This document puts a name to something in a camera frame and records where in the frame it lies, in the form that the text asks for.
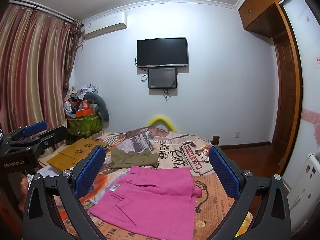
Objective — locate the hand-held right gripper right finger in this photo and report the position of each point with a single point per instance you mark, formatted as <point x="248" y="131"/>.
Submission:
<point x="222" y="171"/>

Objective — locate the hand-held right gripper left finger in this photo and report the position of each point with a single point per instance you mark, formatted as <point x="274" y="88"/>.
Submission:
<point x="93" y="170"/>

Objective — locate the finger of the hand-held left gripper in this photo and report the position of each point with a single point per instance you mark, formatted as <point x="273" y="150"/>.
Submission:
<point x="53" y="136"/>
<point x="35" y="128"/>

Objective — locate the pink pants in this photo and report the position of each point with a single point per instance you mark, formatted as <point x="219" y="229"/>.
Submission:
<point x="150" y="195"/>

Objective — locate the olive green pants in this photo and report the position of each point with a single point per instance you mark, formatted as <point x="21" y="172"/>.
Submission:
<point x="132" y="158"/>

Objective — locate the bamboo lap desk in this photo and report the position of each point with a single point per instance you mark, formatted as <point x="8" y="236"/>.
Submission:
<point x="72" y="152"/>

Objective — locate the wooden bedpost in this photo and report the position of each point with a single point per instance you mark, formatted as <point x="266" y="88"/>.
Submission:
<point x="215" y="140"/>

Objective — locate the green fabric storage box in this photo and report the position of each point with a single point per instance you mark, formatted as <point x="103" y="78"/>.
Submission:
<point x="85" y="125"/>

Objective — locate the orange box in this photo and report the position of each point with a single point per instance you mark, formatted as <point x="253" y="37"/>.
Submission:
<point x="83" y="112"/>

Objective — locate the printed blanket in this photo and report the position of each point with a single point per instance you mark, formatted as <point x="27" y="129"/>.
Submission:
<point x="175" y="152"/>

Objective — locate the striped pink curtain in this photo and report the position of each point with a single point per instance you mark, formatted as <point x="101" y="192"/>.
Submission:
<point x="32" y="75"/>

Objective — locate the pile of clothes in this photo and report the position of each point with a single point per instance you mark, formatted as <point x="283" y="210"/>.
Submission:
<point x="82" y="90"/>

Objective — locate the yellow fleece blanket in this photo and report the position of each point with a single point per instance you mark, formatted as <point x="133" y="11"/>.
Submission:
<point x="246" y="221"/>

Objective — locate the grey plush toy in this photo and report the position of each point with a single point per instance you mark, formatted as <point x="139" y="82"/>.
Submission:
<point x="101" y="106"/>

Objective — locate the yellow curved headboard cushion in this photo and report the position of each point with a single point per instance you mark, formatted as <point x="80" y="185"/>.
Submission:
<point x="162" y="120"/>

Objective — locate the wooden door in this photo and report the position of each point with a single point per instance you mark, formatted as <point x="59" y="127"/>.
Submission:
<point x="287" y="92"/>

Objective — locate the small black monitor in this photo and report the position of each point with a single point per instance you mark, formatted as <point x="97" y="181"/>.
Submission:
<point x="162" y="78"/>

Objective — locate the curtain rod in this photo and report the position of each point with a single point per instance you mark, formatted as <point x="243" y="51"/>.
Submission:
<point x="42" y="8"/>

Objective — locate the white air conditioner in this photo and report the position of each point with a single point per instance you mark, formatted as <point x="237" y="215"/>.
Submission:
<point x="105" y="25"/>

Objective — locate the white wardrobe sliding door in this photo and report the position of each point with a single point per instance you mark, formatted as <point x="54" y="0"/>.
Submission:
<point x="307" y="80"/>

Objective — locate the wooden overhead cabinet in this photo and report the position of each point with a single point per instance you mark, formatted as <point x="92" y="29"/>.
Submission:
<point x="262" y="7"/>

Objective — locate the white wall socket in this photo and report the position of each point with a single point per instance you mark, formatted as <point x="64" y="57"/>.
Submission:
<point x="236" y="134"/>

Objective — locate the black wall television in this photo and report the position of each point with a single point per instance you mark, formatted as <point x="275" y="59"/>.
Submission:
<point x="162" y="52"/>

